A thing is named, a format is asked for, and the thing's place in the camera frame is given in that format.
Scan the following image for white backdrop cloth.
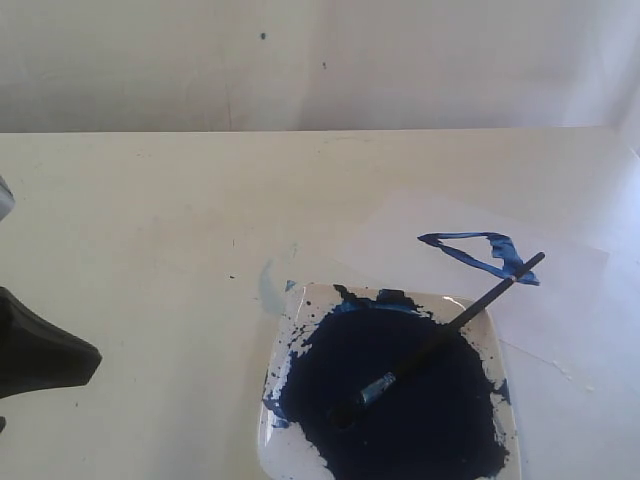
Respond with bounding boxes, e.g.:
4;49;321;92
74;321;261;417
1;1;639;132

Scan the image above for white paper sheet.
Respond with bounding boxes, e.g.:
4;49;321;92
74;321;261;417
338;189;639;479

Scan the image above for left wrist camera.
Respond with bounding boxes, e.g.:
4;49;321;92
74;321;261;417
0;177;15;220

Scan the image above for white square paint plate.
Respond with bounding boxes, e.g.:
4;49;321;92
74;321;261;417
257;284;521;479

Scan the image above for black paintbrush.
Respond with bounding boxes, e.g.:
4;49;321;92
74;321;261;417
328;252;546;430

